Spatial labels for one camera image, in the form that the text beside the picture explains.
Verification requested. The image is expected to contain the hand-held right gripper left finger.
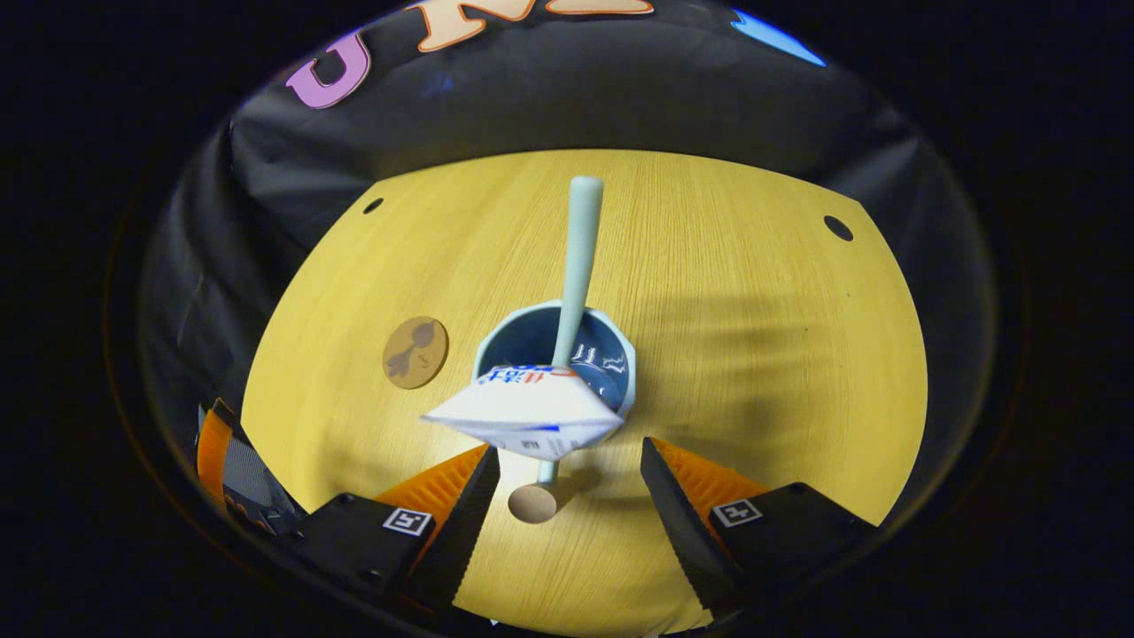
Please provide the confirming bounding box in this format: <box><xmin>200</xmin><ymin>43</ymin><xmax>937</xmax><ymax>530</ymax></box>
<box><xmin>297</xmin><ymin>443</ymin><xmax>501</xmax><ymax>614</ymax></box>

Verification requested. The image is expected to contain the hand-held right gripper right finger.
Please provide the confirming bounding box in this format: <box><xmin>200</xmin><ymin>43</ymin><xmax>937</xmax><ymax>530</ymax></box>
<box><xmin>640</xmin><ymin>437</ymin><xmax>882</xmax><ymax>619</ymax></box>

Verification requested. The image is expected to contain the white toothpaste tube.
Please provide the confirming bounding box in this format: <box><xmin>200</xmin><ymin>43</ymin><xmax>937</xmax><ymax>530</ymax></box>
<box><xmin>421</xmin><ymin>363</ymin><xmax>624</xmax><ymax>462</ymax></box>

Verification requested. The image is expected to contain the pale blue cup wooden handle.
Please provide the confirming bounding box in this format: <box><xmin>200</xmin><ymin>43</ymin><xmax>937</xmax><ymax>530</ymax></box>
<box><xmin>472</xmin><ymin>301</ymin><xmax>638</xmax><ymax>524</ymax></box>

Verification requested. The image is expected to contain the round wooden coaster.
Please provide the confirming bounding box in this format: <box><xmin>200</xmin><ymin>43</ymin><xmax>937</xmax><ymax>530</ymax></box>
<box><xmin>383</xmin><ymin>316</ymin><xmax>450</xmax><ymax>390</ymax></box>

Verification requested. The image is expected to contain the pale green toothbrush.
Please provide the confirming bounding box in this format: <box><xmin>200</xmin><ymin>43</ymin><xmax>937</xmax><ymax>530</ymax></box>
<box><xmin>549</xmin><ymin>175</ymin><xmax>605</xmax><ymax>369</ymax></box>

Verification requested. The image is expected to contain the yellow wooden desktop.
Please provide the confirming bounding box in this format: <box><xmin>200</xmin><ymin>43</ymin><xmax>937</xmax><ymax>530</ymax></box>
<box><xmin>241</xmin><ymin>149</ymin><xmax>929</xmax><ymax>635</ymax></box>

